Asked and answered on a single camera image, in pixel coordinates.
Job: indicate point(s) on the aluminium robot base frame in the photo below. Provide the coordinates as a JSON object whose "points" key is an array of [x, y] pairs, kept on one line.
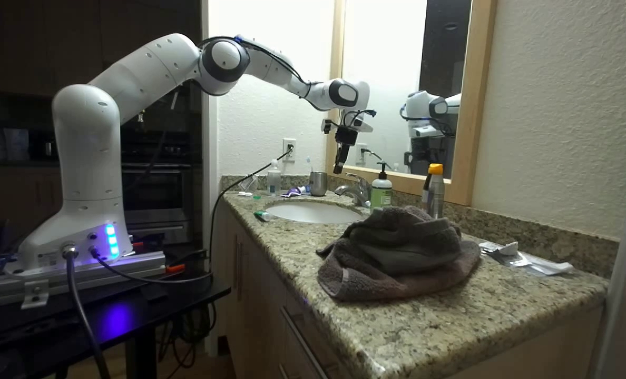
{"points": [[80, 277]]}

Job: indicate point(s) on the green hand soap bottle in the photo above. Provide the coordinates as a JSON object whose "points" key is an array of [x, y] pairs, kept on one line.
{"points": [[381, 193]]}

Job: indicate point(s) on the orange black clamp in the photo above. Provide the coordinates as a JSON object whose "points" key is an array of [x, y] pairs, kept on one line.
{"points": [[175, 269]]}

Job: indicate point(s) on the white oval sink basin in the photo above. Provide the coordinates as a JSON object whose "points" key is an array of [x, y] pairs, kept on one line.
{"points": [[313, 212]]}

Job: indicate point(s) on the black robot cart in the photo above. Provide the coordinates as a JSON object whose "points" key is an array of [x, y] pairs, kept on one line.
{"points": [[115, 317]]}

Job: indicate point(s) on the dark wooden shelf unit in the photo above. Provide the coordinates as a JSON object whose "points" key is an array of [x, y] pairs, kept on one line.
{"points": [[17, 71]]}

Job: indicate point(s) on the wooden framed wall mirror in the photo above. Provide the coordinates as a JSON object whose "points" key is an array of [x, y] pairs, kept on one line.
{"points": [[478, 105]]}

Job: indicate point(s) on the white wall outlet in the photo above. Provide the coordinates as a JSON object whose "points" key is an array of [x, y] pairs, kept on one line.
{"points": [[290, 148]]}

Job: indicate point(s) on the crumpled clear plastic wrapper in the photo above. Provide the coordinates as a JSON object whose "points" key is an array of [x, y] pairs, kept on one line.
{"points": [[529, 262]]}

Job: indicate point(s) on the orange capped spray bottle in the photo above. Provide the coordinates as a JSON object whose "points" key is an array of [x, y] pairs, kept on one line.
{"points": [[436, 193]]}

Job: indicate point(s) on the stainless steel cup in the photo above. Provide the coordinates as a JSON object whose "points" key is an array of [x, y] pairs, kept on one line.
{"points": [[316, 183]]}

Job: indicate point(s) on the green toothpaste tube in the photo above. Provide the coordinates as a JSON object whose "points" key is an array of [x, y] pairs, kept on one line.
{"points": [[262, 215]]}

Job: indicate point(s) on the clear contact solution bottle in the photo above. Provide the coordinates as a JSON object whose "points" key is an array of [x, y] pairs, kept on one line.
{"points": [[275, 181]]}

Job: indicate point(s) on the gray crumpled towel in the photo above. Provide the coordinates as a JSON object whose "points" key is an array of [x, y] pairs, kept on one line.
{"points": [[397, 254]]}

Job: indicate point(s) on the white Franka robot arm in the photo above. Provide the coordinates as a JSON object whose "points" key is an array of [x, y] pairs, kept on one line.
{"points": [[87, 155]]}

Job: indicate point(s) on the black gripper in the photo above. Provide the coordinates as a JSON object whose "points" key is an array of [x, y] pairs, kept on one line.
{"points": [[346, 138]]}

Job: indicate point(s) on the beige vanity cabinet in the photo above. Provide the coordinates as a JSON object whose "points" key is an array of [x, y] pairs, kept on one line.
{"points": [[255, 296]]}

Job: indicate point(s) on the chrome sink tap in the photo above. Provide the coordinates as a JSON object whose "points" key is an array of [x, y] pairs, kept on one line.
{"points": [[358, 190]]}

